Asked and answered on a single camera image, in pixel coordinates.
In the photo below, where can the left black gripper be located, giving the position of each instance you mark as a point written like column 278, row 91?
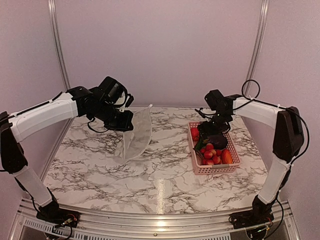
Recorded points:
column 125, row 124

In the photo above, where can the left aluminium frame post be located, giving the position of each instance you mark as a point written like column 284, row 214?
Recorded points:
column 54, row 22

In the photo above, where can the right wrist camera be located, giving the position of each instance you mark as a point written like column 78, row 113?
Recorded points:
column 213, row 99

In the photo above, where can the pink plastic basket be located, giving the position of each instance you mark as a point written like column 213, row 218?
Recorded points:
column 212, row 169

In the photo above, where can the curved aluminium front rail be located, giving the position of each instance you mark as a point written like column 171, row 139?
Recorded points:
column 109, row 225

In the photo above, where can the orange red mango toy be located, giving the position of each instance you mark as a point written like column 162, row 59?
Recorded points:
column 226, row 157

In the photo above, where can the clear zip top bag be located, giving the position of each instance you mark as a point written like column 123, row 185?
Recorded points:
column 136, row 141

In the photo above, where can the aluminium frame post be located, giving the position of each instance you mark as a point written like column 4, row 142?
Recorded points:
column 261, row 28
column 54, row 22

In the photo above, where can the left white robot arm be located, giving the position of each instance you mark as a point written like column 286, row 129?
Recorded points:
column 16, row 127

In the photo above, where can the right aluminium frame post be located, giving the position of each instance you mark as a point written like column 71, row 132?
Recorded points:
column 261, row 28

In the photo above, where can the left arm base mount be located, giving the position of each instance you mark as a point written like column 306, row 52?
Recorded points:
column 60, row 216

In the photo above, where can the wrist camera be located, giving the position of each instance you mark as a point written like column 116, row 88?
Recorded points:
column 213, row 99
column 113, row 93

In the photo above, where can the purple eggplant toy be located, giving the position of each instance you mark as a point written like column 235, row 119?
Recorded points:
column 219, row 141

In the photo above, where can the red tomato toy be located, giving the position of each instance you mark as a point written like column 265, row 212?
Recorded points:
column 195, row 133

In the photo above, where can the red cherry bunch toy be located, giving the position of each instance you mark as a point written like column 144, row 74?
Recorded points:
column 209, row 155

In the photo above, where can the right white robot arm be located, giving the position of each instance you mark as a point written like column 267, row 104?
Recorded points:
column 288, row 138

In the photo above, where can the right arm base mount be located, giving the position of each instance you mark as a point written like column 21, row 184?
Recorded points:
column 244, row 219

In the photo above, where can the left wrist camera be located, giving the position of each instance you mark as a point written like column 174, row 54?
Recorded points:
column 113, row 93

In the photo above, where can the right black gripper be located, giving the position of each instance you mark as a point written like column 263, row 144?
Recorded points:
column 209, row 130

